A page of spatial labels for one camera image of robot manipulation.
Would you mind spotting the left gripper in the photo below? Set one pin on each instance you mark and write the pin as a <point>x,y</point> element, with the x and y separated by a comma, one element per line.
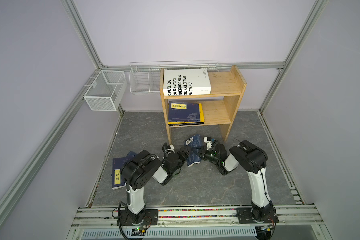
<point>183,157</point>

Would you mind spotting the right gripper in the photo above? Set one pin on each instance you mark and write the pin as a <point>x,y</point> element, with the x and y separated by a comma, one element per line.
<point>203,152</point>

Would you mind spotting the blue book with barcode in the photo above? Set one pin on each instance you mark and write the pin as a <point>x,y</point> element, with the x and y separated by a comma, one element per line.
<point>194,144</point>

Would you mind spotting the black book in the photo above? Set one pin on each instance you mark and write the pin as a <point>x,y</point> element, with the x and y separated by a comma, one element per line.
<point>185,124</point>

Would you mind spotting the white book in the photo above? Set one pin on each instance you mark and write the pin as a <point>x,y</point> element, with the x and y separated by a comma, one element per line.
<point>186,82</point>

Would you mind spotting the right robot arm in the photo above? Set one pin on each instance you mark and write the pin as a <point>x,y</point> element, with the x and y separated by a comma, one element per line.
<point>254,161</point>

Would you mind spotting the wooden two-tier shelf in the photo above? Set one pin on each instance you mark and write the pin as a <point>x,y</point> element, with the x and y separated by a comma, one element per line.
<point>220,107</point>

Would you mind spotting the white mesh basket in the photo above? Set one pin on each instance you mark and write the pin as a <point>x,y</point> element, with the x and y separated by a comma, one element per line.
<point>106,91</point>

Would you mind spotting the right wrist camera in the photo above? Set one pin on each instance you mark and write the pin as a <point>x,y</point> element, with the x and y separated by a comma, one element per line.
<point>209,142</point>

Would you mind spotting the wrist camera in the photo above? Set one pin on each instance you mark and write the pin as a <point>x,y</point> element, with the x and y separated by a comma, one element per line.
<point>209,142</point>
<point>168,148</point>

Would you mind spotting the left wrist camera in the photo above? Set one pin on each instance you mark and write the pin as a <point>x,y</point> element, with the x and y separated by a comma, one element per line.
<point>168,148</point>

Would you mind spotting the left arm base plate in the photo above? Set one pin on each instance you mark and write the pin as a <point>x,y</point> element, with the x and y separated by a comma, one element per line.
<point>144,217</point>

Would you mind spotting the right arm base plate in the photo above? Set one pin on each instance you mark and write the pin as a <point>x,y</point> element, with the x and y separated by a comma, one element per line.
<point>256,216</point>

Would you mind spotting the white wire rack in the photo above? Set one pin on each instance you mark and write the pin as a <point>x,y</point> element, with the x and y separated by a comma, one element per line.
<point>144,77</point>

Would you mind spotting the aluminium front rail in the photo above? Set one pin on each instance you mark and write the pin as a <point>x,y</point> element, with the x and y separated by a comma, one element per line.
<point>289,222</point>

